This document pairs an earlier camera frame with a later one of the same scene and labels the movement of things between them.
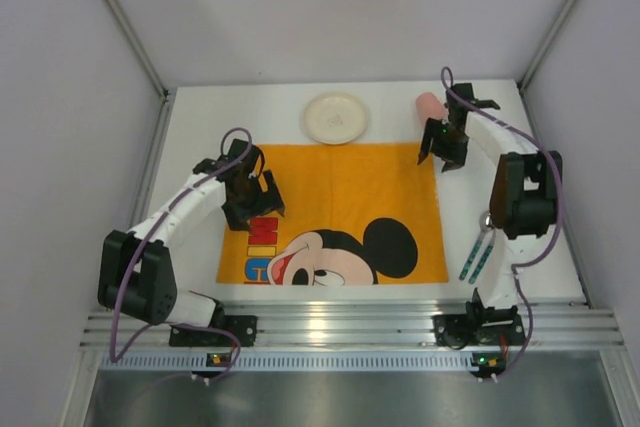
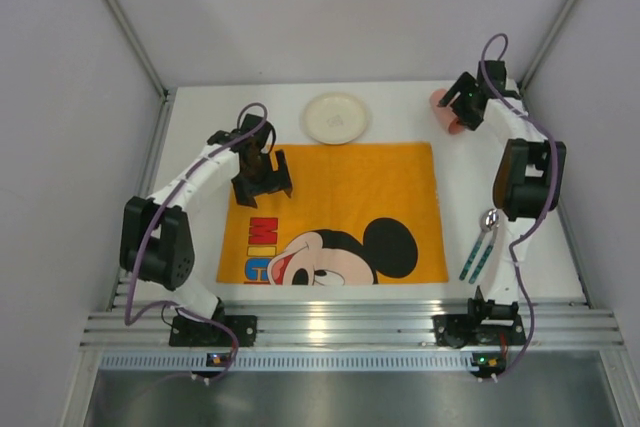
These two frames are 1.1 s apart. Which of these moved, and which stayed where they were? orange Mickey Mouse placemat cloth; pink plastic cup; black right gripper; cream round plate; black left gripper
Moved: pink plastic cup; black left gripper; black right gripper
Stayed: orange Mickey Mouse placemat cloth; cream round plate
